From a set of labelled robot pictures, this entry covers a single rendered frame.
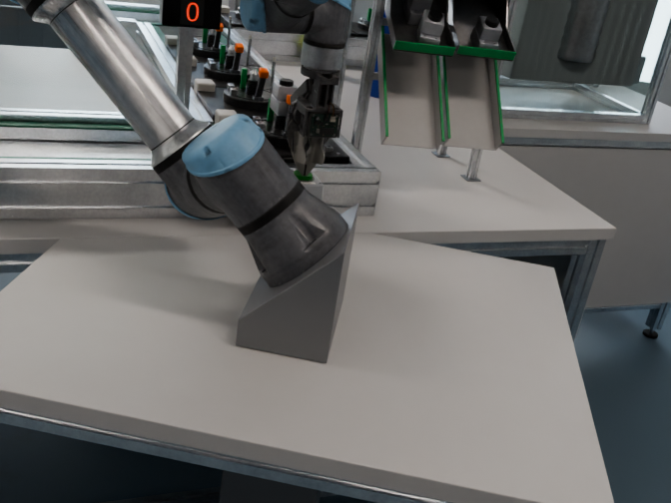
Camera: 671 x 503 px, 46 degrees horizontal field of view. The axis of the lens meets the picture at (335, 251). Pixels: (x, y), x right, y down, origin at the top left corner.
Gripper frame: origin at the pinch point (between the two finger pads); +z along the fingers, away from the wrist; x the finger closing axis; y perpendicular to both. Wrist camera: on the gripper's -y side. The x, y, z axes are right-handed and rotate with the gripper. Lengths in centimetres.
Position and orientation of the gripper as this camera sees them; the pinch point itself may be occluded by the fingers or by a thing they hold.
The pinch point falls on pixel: (304, 167)
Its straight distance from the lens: 153.7
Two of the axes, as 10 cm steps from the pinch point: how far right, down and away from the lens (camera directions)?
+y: 3.3, 4.5, -8.3
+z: -1.4, 8.9, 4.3
